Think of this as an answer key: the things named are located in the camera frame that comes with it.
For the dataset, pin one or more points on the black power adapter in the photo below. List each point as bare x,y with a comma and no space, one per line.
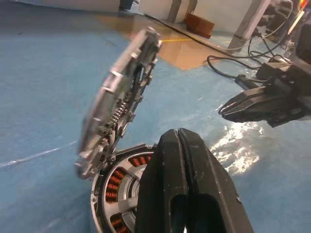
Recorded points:
272,71

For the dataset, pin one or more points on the blue plastic table sheet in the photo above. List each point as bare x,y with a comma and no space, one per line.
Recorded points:
36,97

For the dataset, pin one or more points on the white backdrop sheet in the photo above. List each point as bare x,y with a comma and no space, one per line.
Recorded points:
73,3

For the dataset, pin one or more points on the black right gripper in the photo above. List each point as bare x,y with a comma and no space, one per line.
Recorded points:
291,97

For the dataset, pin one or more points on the dark post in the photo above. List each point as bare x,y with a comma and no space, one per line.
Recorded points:
126,4

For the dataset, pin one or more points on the grey metal post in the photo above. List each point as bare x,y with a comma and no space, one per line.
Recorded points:
176,11
250,21

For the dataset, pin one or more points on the brown wooden block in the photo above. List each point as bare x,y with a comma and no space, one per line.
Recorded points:
199,25

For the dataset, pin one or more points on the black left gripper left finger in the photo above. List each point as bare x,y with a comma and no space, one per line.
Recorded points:
158,184

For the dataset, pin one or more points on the white panel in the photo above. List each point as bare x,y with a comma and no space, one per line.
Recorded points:
153,7

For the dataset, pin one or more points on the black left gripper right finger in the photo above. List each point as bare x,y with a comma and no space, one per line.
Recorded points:
213,194

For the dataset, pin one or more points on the brown cardboard sheet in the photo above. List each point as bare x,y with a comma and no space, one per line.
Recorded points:
177,55

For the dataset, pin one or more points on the silver motor stator copper windings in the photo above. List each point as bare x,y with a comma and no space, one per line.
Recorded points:
114,182

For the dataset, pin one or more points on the silver finned motor rotor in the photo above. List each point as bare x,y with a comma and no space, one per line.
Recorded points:
114,80

